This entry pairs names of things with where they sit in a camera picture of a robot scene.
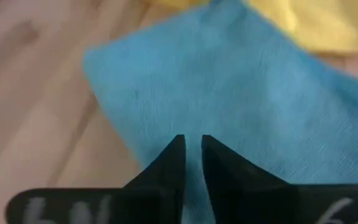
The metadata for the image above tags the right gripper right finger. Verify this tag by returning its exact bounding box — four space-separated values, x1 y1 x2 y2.
201 134 298 224

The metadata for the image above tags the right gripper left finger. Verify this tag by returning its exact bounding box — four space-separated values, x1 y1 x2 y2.
122 134 187 224

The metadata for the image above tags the blue microfiber towel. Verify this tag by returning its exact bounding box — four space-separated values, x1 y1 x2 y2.
82 0 358 224

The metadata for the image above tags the yellow microfiber towel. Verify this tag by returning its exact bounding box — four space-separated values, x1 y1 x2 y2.
147 0 358 57

